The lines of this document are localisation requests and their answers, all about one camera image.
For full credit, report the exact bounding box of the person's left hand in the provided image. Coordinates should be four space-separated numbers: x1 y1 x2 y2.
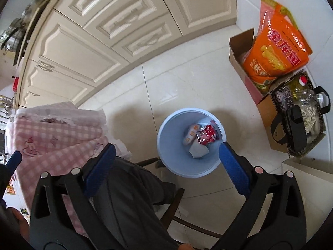
9 208 30 240

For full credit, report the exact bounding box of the metal dish rack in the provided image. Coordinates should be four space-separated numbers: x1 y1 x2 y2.
0 95 14 115

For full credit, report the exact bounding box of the black patterned carrier box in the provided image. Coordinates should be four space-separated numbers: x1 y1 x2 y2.
257 71 329 158

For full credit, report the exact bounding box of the black gas stove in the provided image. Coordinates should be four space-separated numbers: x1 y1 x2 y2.
12 5 42 66

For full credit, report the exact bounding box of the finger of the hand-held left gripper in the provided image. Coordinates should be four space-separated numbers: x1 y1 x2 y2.
0 150 23 188

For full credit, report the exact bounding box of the white crumpled paper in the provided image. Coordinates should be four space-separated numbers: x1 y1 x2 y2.
189 143 210 159

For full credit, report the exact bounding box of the light blue trash bin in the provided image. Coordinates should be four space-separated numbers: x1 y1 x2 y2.
157 107 227 179

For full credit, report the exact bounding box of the steel pan with lid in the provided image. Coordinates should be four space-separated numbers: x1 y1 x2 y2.
22 0 50 19

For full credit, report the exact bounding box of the dark wooden stool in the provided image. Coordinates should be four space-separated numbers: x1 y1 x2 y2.
136 157 225 240

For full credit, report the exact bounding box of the crushed red can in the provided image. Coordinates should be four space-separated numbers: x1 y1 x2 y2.
196 124 219 145

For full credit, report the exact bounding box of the cream kitchen cabinet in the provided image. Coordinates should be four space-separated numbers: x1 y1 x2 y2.
14 0 238 110

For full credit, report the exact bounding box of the steel cooking pot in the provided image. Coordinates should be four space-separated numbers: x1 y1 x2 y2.
0 18 30 53

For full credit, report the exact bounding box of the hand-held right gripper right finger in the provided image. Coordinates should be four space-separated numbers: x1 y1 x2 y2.
213 141 307 250

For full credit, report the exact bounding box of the brown cardboard box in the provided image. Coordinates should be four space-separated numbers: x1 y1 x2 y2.
229 28 305 106

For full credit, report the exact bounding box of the white orange snack wrapper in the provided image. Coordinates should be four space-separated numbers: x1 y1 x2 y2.
182 124 201 145

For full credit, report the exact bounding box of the pink checked tablecloth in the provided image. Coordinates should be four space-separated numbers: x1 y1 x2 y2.
6 104 130 240

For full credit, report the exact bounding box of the orange rice bag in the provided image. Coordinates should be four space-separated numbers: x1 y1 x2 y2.
242 0 313 95

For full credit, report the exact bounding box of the oil bottle with red cap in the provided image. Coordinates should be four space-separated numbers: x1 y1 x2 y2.
291 74 316 103

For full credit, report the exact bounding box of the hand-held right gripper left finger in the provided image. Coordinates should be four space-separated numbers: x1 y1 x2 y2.
29 143 123 250

